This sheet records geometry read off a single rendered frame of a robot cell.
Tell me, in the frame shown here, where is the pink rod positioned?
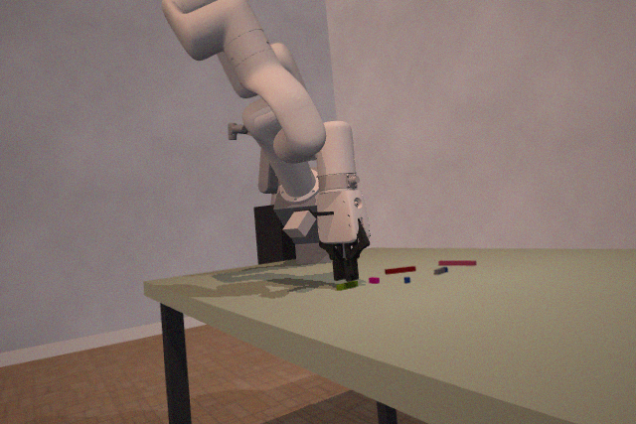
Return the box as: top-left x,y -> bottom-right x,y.
438,260 -> 476,266

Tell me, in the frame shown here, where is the lime green rod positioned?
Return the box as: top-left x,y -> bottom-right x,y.
336,281 -> 358,291

